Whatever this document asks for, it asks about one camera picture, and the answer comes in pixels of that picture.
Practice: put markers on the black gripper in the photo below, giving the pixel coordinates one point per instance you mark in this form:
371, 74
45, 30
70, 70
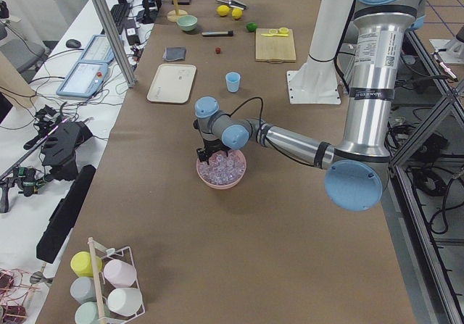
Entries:
212, 145

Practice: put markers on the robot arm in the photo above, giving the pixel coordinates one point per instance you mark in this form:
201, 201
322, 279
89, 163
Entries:
357, 168

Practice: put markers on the pile of ice cubes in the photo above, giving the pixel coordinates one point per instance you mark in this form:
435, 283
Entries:
224, 167

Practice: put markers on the light blue plastic cup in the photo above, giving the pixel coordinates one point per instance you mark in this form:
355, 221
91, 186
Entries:
232, 80

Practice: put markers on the pink plastic cup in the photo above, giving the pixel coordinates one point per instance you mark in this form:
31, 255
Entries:
119, 273

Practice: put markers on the yellow-green plastic cup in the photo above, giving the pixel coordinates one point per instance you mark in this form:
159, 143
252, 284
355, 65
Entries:
81, 264

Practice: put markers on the white plastic cup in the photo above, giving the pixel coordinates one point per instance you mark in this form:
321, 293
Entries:
125, 301

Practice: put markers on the grey-blue plastic cup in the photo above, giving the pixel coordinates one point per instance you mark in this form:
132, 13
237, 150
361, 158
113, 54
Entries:
83, 290

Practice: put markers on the mint green plastic cup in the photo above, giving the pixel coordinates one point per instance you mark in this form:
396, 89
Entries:
87, 313

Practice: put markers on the pink bowl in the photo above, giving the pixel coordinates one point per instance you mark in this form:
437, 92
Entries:
222, 183

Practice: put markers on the cream rabbit tray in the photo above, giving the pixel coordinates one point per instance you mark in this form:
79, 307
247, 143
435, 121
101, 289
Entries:
172, 83

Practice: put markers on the grey folded cloth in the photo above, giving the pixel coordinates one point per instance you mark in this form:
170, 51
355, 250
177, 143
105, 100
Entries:
174, 54

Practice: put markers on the steel muddler black tip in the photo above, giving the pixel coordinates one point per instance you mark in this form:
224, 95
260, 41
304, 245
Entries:
211, 34

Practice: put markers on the wooden cutting board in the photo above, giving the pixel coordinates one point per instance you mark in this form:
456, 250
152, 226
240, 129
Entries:
274, 49

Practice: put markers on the mint green bowl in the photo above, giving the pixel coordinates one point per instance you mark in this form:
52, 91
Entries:
187, 23

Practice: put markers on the yellow plastic knife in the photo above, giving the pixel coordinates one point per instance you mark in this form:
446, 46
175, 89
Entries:
274, 34

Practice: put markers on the green lime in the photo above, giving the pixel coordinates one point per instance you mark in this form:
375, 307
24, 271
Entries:
251, 27

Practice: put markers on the blue teach pendant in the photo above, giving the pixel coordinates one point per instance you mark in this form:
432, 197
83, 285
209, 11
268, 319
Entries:
84, 80
98, 50

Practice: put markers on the yellow lemon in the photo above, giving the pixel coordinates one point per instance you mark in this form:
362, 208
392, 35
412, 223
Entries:
223, 10
236, 13

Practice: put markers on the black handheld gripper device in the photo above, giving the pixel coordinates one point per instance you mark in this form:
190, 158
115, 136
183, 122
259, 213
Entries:
58, 150

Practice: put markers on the black long bar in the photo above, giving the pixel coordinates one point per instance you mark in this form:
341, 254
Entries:
63, 219

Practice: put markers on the black power adapter box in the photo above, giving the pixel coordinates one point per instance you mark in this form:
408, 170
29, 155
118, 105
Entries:
131, 32

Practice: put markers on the metal scoop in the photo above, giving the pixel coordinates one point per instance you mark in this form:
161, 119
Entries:
233, 4

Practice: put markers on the black keyboard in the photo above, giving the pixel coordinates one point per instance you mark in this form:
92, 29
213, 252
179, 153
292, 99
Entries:
119, 14

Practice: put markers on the black computer mouse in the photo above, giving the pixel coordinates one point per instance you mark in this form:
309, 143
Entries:
73, 44

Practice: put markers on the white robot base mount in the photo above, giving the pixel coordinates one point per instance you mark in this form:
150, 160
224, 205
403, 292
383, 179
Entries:
316, 80

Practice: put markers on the wooden rack handle rod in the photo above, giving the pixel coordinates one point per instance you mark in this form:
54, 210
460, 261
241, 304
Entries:
98, 290

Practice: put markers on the white wire cup rack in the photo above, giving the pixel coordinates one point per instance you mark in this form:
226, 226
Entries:
104, 255

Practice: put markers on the aluminium frame post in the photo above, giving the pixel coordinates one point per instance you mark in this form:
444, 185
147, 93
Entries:
116, 45

